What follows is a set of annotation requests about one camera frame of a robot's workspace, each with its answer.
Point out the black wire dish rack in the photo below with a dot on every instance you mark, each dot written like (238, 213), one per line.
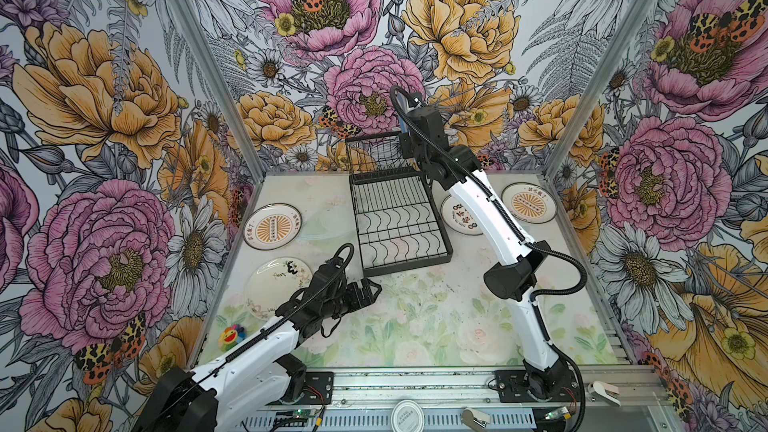
(398, 225)

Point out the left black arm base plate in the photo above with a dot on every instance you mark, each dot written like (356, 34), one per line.
(309, 388)

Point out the round white lid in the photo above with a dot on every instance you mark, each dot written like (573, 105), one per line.
(407, 416)

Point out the white clip on rail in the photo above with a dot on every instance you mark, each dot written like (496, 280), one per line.
(606, 392)

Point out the orange sunburst plate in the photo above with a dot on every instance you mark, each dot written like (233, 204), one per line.
(529, 202)
(272, 226)

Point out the small colourful toy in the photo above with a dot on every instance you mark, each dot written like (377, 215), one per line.
(231, 337)

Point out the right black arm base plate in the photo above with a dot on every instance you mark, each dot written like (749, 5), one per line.
(522, 386)

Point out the green circuit board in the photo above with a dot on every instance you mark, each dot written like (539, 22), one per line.
(294, 416)

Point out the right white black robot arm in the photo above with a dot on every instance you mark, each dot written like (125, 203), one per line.
(519, 256)

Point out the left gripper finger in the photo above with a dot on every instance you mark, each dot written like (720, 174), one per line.
(369, 289)
(362, 301)

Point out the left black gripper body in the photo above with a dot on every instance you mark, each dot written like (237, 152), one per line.
(335, 306)

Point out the orange sunburst plate left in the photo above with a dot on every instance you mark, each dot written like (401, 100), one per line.
(272, 226)

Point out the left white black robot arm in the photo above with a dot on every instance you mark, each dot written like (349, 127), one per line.
(262, 369)

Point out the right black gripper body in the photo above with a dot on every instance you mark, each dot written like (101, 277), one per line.
(409, 149)

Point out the pale glass plate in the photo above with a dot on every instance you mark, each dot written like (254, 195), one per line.
(273, 283)

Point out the aluminium front rail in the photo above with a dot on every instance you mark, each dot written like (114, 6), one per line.
(443, 387)

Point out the orange sunburst plate right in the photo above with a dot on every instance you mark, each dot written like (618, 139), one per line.
(529, 202)

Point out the grey clip tool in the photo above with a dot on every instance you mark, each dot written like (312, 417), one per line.
(475, 420)

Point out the white plate red ring pattern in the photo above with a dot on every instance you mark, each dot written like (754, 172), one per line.
(458, 218)

